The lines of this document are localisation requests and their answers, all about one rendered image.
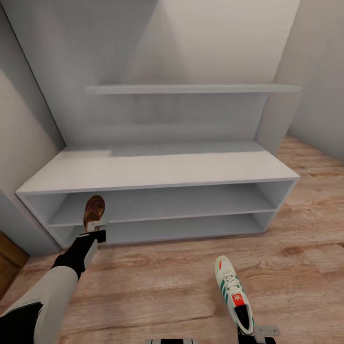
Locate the sandal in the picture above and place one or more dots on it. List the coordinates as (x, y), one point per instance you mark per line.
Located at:
(95, 208)

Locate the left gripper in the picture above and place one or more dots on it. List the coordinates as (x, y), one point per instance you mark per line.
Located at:
(100, 235)

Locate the gym shoe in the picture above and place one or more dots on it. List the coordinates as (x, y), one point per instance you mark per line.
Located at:
(234, 295)

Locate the door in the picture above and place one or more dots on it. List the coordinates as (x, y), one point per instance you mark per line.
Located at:
(12, 260)

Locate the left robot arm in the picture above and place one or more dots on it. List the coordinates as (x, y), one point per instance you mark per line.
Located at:
(37, 316)

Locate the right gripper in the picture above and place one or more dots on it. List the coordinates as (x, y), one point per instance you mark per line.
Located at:
(246, 339)

